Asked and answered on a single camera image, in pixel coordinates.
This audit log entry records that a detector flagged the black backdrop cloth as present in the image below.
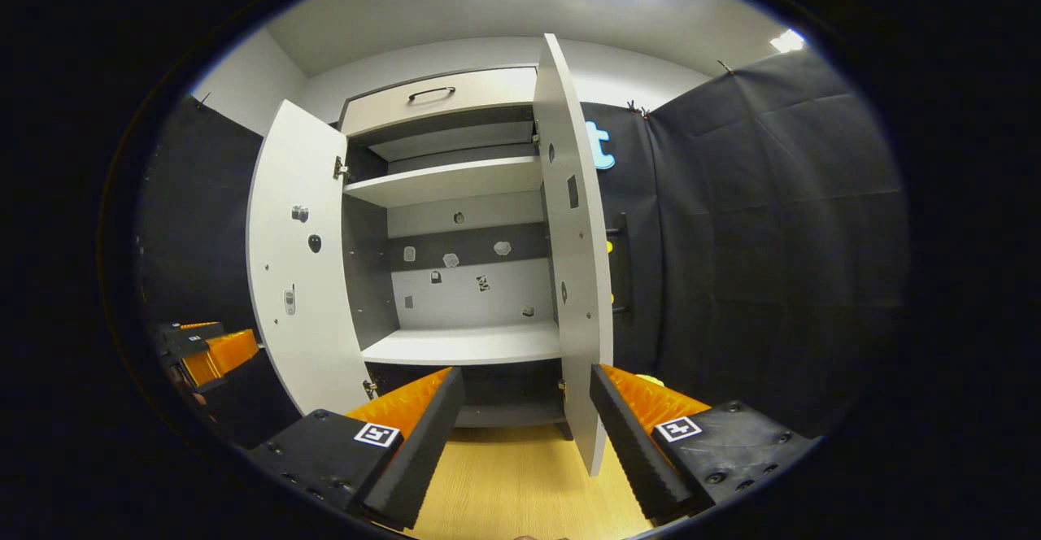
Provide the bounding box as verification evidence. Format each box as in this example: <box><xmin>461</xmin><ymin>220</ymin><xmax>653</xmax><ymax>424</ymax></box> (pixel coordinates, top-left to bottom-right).
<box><xmin>138</xmin><ymin>48</ymin><xmax>908</xmax><ymax>443</ymax></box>

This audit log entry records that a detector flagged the beige cabinet drawer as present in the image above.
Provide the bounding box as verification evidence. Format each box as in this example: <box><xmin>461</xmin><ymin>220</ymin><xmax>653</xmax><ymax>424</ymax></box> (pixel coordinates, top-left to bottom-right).
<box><xmin>338</xmin><ymin>67</ymin><xmax>539</xmax><ymax>138</ymax></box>

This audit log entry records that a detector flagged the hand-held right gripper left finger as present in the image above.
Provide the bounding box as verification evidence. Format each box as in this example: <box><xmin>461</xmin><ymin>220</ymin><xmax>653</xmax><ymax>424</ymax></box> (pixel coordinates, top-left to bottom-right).
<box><xmin>244</xmin><ymin>367</ymin><xmax>466</xmax><ymax>531</ymax></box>

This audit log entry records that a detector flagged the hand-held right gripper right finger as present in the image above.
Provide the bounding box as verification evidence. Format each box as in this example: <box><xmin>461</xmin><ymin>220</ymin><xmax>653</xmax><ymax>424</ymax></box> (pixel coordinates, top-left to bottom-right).
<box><xmin>589</xmin><ymin>363</ymin><xmax>818</xmax><ymax>525</ymax></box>

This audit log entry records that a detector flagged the beige double-door shoe cabinet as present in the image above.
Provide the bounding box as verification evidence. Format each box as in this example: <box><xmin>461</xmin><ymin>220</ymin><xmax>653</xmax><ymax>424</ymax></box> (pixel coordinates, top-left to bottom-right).
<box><xmin>338</xmin><ymin>64</ymin><xmax>570</xmax><ymax>431</ymax></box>

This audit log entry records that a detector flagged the beige cabinet door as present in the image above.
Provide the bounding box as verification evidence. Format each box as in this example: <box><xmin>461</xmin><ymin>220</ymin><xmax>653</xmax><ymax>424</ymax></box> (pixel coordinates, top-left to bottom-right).
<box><xmin>533</xmin><ymin>33</ymin><xmax>634</xmax><ymax>476</ymax></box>
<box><xmin>246</xmin><ymin>99</ymin><xmax>375</xmax><ymax>417</ymax></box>

